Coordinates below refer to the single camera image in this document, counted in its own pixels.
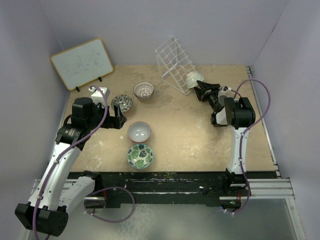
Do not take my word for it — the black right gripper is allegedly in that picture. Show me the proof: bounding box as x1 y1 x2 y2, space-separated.
194 80 221 113

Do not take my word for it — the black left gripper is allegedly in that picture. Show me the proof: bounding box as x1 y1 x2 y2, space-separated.
86 101 126 131

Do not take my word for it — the white green patterned bowl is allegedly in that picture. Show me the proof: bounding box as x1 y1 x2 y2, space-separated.
185 71 205 89

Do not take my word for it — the red rimmed dotted bowl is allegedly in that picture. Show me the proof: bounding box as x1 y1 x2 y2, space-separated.
127 121 152 143

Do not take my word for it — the white wire dish rack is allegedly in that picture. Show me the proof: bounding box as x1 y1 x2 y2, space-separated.
155 36 196 95

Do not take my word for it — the green leaf pattern bowl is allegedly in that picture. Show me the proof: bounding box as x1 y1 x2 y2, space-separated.
127 143 154 170

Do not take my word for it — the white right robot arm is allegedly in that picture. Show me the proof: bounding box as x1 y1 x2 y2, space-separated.
194 80 256 196

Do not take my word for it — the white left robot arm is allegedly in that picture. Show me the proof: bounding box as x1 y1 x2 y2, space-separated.
14 97 127 237

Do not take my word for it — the grey leaf pattern bowl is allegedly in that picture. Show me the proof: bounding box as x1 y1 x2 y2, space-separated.
111 94 133 113

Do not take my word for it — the white lattice pattern bowl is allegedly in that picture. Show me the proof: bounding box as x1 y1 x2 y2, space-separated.
133 81 155 101

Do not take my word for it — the wood framed whiteboard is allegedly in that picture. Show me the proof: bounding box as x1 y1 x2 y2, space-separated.
50 38 114 91

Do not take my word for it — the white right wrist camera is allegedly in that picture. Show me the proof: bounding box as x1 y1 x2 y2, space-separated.
218 86 232 96

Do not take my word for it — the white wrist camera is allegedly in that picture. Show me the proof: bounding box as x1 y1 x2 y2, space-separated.
88 86 111 105
218 86 232 96

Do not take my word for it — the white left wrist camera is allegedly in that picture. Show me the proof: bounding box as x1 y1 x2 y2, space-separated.
88 86 111 105

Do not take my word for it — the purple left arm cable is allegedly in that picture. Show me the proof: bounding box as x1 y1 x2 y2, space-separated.
32 84 109 240

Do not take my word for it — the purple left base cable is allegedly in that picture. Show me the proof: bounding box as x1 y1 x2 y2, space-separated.
83 186 136 223

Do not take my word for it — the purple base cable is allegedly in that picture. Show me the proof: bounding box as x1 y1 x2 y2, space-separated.
83 186 136 223
221 183 253 217

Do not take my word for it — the black aluminium mounting rail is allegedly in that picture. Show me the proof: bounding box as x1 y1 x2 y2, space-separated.
32 170 296 210

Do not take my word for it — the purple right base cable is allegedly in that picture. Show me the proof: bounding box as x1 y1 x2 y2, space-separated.
221 183 253 217

